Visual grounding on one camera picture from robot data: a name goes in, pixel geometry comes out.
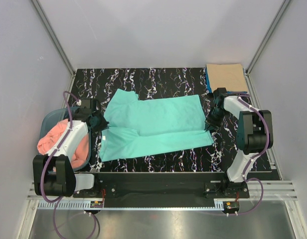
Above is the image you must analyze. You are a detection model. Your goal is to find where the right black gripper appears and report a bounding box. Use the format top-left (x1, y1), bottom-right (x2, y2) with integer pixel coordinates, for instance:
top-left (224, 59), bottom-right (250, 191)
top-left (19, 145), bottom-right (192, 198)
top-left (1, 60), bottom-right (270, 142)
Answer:
top-left (204, 107), bottom-right (228, 132)

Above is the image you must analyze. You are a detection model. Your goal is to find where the teal t-shirt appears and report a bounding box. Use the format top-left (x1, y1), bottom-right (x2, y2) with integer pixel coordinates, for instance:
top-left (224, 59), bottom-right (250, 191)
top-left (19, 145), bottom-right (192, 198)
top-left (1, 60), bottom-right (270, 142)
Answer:
top-left (99, 89), bottom-right (214, 162)

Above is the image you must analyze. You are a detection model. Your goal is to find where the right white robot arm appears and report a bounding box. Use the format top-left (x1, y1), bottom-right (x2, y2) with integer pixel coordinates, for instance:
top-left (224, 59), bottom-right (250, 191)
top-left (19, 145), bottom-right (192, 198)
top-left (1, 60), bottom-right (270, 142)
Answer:
top-left (205, 88), bottom-right (274, 198)

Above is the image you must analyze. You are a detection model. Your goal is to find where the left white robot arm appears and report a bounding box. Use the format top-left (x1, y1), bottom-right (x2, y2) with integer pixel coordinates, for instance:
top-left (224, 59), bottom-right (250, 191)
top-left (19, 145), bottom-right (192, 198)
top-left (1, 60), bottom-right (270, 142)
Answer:
top-left (32, 99), bottom-right (109, 203)

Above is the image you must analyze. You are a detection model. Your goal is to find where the blue plastic basket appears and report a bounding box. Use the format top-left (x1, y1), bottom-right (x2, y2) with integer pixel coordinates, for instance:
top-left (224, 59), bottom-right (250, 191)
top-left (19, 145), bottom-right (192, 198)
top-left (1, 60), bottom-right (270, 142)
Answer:
top-left (37, 109), bottom-right (91, 171)

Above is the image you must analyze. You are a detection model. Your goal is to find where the folded blue t-shirt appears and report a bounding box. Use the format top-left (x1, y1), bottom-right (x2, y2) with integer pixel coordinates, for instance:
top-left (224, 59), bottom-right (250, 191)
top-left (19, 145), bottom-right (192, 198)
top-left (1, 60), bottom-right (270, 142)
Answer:
top-left (206, 70), bottom-right (248, 93)

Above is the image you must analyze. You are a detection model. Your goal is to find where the folded beige t-shirt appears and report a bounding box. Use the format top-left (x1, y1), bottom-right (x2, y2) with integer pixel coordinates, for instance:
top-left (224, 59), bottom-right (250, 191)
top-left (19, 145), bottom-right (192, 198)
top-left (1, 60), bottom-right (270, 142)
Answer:
top-left (206, 64), bottom-right (248, 93)

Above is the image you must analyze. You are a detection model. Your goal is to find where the pink t-shirt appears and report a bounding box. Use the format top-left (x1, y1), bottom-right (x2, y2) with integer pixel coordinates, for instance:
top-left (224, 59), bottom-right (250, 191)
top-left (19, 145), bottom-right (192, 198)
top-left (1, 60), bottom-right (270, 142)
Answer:
top-left (37, 119), bottom-right (89, 171)

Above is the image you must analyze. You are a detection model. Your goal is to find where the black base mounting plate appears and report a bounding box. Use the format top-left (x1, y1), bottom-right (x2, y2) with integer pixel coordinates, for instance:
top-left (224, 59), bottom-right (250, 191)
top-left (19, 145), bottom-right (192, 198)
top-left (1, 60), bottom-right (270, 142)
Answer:
top-left (74, 172), bottom-right (250, 205)

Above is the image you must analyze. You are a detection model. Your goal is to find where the white slotted cable duct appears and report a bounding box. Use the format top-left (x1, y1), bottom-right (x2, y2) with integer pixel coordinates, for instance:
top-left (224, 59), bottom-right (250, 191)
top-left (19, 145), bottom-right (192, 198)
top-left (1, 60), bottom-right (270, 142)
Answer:
top-left (38, 199), bottom-right (227, 211)

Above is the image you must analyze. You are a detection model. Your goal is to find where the left aluminium frame post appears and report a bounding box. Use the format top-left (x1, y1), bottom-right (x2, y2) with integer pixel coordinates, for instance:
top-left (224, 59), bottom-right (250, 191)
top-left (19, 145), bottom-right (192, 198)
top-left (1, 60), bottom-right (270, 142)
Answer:
top-left (30, 0), bottom-right (76, 77)

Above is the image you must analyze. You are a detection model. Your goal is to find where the aluminium frame post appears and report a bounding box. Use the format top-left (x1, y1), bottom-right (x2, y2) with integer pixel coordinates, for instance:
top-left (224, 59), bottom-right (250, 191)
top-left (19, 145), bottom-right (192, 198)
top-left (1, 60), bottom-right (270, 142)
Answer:
top-left (245, 0), bottom-right (293, 76)
top-left (30, 0), bottom-right (76, 77)

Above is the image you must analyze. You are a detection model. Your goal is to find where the right aluminium frame post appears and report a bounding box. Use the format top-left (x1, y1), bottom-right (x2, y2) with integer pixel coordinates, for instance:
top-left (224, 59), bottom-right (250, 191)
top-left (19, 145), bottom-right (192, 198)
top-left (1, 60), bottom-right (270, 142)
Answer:
top-left (245, 0), bottom-right (293, 76)

